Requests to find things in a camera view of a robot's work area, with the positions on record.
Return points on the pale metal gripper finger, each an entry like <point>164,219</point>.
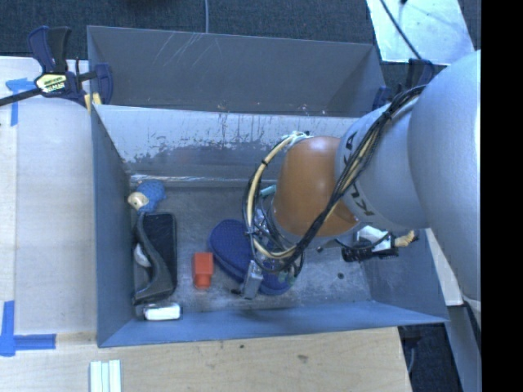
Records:
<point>257,281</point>
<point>247,284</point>

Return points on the blue oval pad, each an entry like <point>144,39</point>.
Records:
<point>229,243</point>

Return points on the red-orange plastic block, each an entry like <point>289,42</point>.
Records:
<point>202,268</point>

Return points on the white rectangular block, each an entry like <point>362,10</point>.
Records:
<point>162,312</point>

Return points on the blue toy figure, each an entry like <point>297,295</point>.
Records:
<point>152,192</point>

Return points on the grey metal bin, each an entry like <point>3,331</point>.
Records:
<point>229,76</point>

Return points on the pale wood board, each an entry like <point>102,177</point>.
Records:
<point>53,219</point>

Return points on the black cylinder on white bracket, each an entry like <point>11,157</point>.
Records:
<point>367,253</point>

